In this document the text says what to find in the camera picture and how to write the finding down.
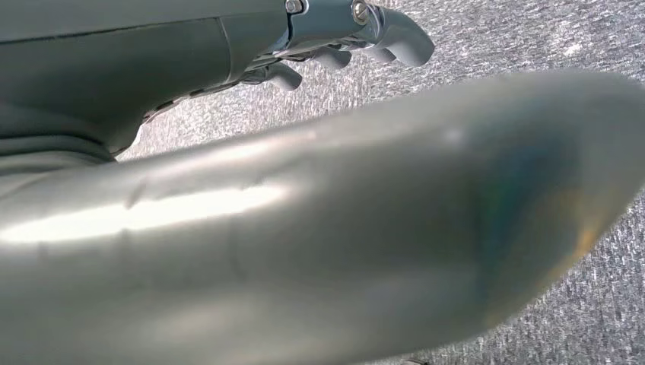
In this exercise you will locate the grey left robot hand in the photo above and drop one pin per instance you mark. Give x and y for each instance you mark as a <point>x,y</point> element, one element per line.
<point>126,65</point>

